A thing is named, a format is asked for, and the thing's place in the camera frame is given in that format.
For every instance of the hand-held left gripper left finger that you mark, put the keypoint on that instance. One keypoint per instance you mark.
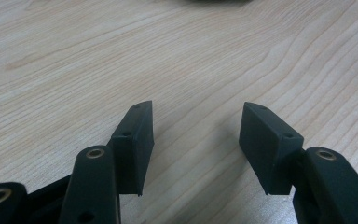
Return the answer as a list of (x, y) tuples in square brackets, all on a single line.
[(133, 149)]

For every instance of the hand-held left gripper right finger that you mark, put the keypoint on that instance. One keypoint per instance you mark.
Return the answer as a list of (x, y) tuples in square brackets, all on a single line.
[(265, 149)]

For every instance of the dark object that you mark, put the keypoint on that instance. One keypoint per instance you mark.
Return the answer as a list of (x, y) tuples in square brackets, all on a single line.
[(217, 1)]

